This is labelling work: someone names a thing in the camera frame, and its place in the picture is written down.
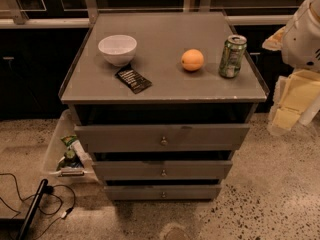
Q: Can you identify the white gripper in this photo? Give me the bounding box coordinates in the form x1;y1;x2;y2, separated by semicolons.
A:
262;0;320;136

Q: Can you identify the grey top drawer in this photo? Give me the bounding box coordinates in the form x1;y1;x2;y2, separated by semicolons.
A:
74;124;249;153

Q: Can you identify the grey drawer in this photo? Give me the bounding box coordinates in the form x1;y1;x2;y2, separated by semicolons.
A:
92;160;232;180
104;184;221;200
74;124;249;153

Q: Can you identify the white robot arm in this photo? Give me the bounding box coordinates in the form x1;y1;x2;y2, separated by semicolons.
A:
262;0;320;136

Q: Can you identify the grey drawer cabinet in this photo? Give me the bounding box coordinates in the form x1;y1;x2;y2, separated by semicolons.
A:
59;12;268;188

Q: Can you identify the grey middle drawer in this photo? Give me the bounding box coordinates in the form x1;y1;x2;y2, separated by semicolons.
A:
92;160;232;180

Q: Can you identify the grey bottom drawer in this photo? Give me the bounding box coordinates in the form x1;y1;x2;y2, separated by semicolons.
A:
104;184;221;200

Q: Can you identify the green soda can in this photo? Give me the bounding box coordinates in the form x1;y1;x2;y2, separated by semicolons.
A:
219;34;247;78

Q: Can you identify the orange fruit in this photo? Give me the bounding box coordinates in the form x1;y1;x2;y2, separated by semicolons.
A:
181;49;204;72

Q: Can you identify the black snack packet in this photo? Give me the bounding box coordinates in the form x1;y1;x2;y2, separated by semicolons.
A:
115;66;152;94

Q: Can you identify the white ceramic bowl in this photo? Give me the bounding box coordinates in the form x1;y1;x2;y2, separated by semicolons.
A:
98;35;137;67

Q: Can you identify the green snack bag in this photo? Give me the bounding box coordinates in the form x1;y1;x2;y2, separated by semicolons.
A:
57;135;83;171

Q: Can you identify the clear plastic bin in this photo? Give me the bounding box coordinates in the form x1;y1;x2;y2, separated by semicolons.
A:
42;110;97;184

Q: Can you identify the black bar on floor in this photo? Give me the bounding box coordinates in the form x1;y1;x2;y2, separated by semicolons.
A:
15;179;48;240

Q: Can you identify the metal railing frame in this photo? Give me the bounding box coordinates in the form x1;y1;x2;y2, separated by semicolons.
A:
0;0;304;29

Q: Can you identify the black cable with plug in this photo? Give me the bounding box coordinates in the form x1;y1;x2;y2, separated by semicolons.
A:
0;172;77;240

